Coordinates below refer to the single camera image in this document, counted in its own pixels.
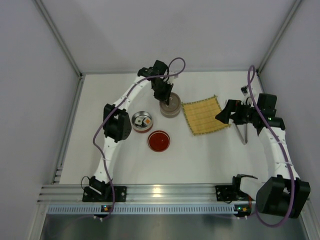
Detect beige round lid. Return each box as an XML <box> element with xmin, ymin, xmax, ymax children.
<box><xmin>159</xmin><ymin>92</ymin><xmax>181</xmax><ymax>112</ymax></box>

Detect beige steel container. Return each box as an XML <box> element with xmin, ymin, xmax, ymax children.
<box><xmin>160</xmin><ymin>105</ymin><xmax>181</xmax><ymax>118</ymax></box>

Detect steel tongs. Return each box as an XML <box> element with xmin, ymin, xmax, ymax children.
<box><xmin>233</xmin><ymin>124</ymin><xmax>248</xmax><ymax>145</ymax></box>

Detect orange sushi roll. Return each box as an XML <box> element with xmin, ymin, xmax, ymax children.
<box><xmin>142</xmin><ymin>117</ymin><xmax>152</xmax><ymax>126</ymax></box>

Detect red round lid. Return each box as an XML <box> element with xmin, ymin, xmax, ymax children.
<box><xmin>147</xmin><ymin>130</ymin><xmax>171</xmax><ymax>153</ymax></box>

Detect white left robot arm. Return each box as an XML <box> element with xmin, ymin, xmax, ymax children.
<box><xmin>82</xmin><ymin>60</ymin><xmax>173</xmax><ymax>202</ymax></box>

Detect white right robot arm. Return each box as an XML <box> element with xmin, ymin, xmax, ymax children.
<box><xmin>216</xmin><ymin>93</ymin><xmax>311</xmax><ymax>219</ymax></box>

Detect bamboo mat tray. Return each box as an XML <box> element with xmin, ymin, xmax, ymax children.
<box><xmin>182</xmin><ymin>95</ymin><xmax>231</xmax><ymax>136</ymax></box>

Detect red steel container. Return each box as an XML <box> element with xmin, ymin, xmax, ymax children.
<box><xmin>131</xmin><ymin>111</ymin><xmax>154</xmax><ymax>133</ymax></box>

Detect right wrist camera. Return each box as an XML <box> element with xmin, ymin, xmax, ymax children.
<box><xmin>240</xmin><ymin>85</ymin><xmax>250</xmax><ymax>98</ymax></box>

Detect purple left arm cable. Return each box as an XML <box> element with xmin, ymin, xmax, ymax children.
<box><xmin>92</xmin><ymin>57</ymin><xmax>187</xmax><ymax>221</ymax></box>

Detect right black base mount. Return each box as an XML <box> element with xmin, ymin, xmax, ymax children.
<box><xmin>214</xmin><ymin>184</ymin><xmax>258</xmax><ymax>203</ymax></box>

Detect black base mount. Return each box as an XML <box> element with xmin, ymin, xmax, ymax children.
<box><xmin>214</xmin><ymin>184</ymin><xmax>258</xmax><ymax>203</ymax></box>
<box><xmin>82</xmin><ymin>185</ymin><xmax>127</xmax><ymax>203</ymax></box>

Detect left aluminium frame post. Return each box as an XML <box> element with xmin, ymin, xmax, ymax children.
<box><xmin>32</xmin><ymin>0</ymin><xmax>83</xmax><ymax>79</ymax></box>

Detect aluminium frame post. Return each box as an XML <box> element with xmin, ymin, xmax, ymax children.
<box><xmin>32</xmin><ymin>0</ymin><xmax>83</xmax><ymax>79</ymax></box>
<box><xmin>256</xmin><ymin>0</ymin><xmax>305</xmax><ymax>75</ymax></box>

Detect right aluminium frame post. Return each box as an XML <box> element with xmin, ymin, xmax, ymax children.
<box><xmin>256</xmin><ymin>0</ymin><xmax>305</xmax><ymax>75</ymax></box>

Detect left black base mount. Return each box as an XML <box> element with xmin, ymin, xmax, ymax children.
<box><xmin>82</xmin><ymin>185</ymin><xmax>127</xmax><ymax>203</ymax></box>

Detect slotted cable duct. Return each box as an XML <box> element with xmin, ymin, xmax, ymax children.
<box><xmin>47</xmin><ymin>203</ymin><xmax>251</xmax><ymax>215</ymax></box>

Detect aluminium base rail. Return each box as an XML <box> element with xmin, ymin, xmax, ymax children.
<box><xmin>36</xmin><ymin>182</ymin><xmax>310</xmax><ymax>205</ymax></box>

